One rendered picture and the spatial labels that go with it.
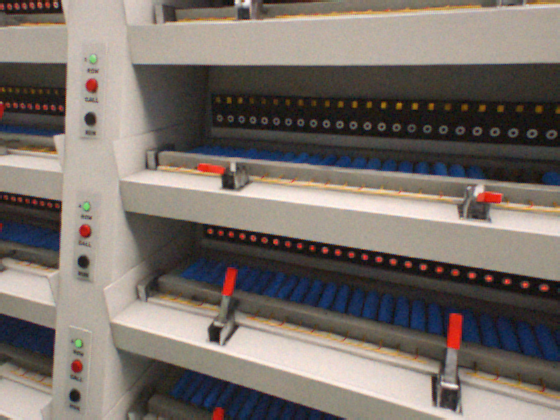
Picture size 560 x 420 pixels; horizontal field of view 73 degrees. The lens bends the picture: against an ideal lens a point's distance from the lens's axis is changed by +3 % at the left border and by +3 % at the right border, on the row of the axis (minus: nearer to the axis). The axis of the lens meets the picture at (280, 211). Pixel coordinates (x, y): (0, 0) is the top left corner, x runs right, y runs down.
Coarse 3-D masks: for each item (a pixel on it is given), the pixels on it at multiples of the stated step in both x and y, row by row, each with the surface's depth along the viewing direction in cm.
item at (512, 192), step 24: (192, 168) 51; (264, 168) 47; (288, 168) 46; (312, 168) 45; (336, 168) 45; (384, 192) 41; (432, 192) 41; (456, 192) 40; (504, 192) 38; (528, 192) 38; (552, 192) 37
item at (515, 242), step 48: (144, 144) 52; (192, 144) 63; (336, 144) 56; (384, 144) 54; (432, 144) 52; (480, 144) 50; (144, 192) 48; (192, 192) 45; (240, 192) 44; (288, 192) 44; (336, 192) 44; (336, 240) 41; (384, 240) 39; (432, 240) 37; (480, 240) 35; (528, 240) 34
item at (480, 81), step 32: (0, 64) 82; (32, 64) 79; (64, 64) 76; (480, 64) 52; (512, 64) 51; (544, 64) 49; (288, 96) 61; (320, 96) 59; (352, 96) 58; (384, 96) 56; (416, 96) 55; (448, 96) 53; (480, 96) 52; (512, 96) 51; (544, 96) 50
